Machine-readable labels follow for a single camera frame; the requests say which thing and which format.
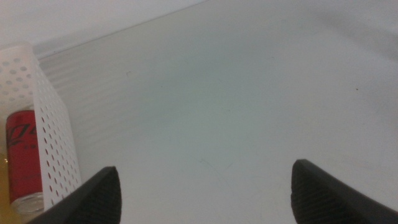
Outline red cola can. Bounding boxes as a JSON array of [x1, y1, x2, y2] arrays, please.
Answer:
[[5, 109, 44, 215]]

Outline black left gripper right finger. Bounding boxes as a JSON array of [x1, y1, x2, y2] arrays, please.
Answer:
[[290, 159, 398, 224]]

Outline yellow tea bottle green label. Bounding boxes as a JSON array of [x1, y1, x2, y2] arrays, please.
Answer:
[[0, 149, 22, 224]]

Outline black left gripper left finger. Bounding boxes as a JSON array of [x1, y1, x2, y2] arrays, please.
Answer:
[[26, 166, 122, 224]]

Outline white perforated plastic basket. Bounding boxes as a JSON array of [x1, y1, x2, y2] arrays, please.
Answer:
[[0, 43, 82, 212]]

